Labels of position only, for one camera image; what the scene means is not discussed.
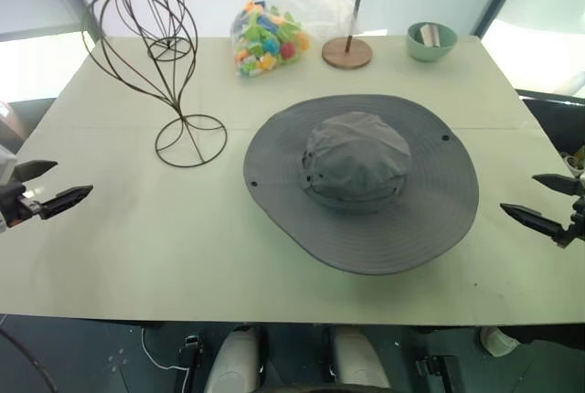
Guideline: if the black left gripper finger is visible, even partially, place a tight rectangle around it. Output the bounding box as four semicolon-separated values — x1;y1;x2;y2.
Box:
16;160;59;183
38;185;94;222

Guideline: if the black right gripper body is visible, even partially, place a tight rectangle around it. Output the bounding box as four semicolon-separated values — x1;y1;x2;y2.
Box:
550;177;585;250

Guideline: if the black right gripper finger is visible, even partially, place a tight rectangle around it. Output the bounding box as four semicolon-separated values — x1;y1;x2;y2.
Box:
532;173;579;195
499;203;569;241

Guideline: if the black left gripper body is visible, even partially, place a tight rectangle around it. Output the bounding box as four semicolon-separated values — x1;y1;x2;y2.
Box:
0;179;43;229

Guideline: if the grey wide-brim hat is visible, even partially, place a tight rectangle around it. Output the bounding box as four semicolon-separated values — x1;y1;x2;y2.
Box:
243;94;481;276

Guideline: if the pole stand with wooden base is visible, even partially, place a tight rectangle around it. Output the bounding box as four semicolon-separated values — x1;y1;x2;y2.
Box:
321;0;374;70

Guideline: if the white shoe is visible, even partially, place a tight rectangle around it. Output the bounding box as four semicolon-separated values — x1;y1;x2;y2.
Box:
479;325;522;358

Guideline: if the black table foot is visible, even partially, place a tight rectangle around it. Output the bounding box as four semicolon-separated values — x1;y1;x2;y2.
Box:
175;332;217;393
414;353;463;393

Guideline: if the mint green bowl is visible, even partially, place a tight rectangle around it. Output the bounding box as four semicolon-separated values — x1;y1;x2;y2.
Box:
406;21;459;63

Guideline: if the grey object in bowl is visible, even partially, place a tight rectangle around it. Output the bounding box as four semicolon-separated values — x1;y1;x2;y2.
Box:
419;22;442;48

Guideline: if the white robot right leg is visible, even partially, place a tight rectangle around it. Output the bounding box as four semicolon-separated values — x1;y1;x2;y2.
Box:
328;325;392;393

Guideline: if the white robot leg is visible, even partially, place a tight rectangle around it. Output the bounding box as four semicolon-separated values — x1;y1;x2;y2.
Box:
203;325;271;393
328;325;392;393

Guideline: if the white robot left leg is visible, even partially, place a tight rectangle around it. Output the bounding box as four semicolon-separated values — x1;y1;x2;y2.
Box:
203;325;271;393

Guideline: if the clear bag of colourful toys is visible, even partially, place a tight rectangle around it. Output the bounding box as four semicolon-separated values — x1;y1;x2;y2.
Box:
230;0;362;79

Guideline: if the wire head-shaped hat stand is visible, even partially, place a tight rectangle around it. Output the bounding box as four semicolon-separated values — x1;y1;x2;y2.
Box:
80;0;229;169

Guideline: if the black cable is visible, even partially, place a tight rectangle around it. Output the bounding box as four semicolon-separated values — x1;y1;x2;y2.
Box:
0;327;59;393

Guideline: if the white cable on floor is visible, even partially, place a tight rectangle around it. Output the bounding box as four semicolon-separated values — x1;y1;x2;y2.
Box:
140;327;191;372

